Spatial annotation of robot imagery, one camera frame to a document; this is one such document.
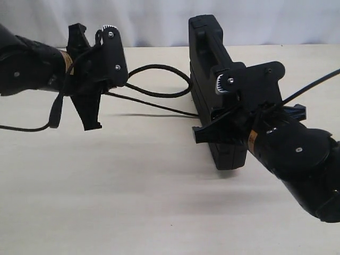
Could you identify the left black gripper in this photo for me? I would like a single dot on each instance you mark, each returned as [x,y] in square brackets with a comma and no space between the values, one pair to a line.
[90,77]

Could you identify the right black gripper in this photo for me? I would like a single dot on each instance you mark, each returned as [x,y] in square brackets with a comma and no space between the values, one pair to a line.
[239,129]

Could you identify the black plastic carrying case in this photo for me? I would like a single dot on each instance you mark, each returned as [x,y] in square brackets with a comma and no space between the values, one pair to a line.
[209,58]

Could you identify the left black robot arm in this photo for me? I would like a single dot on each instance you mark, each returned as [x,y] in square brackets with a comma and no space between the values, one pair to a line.
[31,65]

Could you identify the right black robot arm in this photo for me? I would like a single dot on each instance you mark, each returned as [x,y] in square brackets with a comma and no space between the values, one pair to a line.
[305,160]

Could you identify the white backdrop curtain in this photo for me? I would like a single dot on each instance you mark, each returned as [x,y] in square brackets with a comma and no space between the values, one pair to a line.
[165,23]

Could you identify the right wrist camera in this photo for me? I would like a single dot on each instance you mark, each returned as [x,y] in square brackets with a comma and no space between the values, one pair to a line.
[253,85]

